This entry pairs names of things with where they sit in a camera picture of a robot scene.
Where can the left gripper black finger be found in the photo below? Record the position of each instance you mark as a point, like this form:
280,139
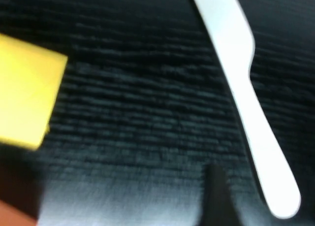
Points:
217,196

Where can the white plastic knife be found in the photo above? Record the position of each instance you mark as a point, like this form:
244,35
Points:
229,39

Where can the salmon orange foam cube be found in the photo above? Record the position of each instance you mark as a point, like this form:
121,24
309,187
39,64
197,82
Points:
14,215

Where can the yellow foam cube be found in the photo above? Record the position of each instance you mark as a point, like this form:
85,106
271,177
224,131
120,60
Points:
27,93

